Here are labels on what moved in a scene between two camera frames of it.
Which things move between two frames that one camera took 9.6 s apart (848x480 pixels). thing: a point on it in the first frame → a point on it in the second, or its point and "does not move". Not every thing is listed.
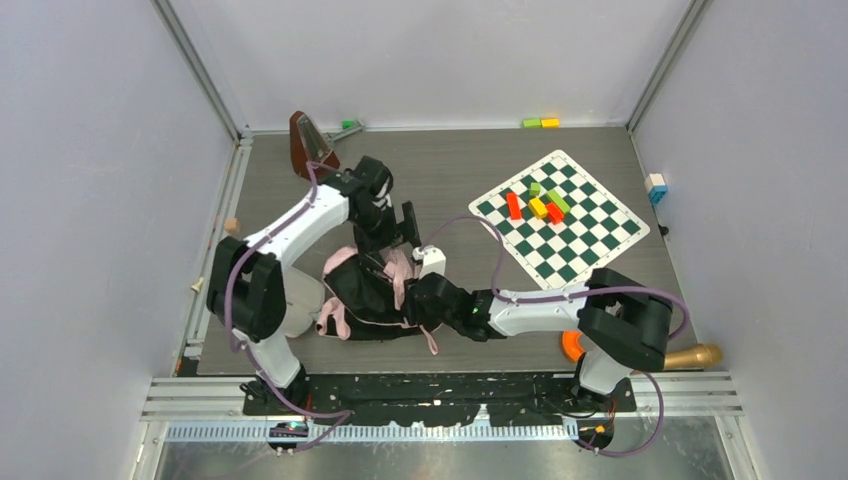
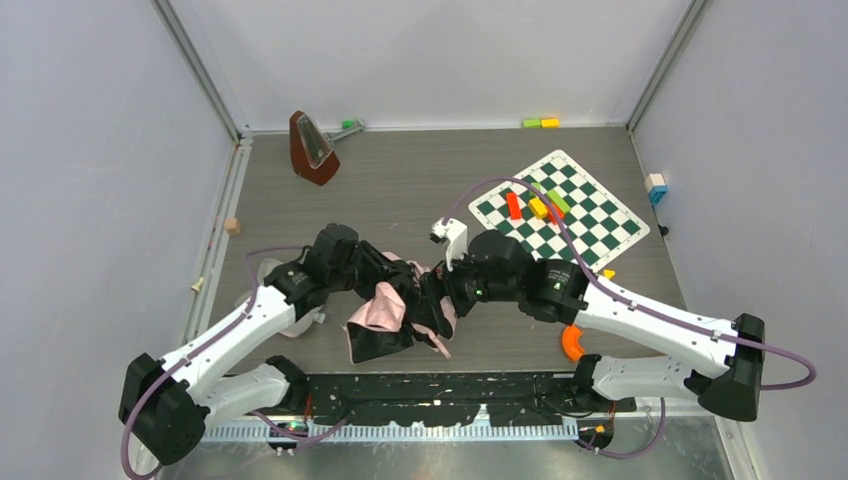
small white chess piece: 197,286 does not move
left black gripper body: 372,241 → 403,281
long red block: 514,206 does not move
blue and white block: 656,187 does not move
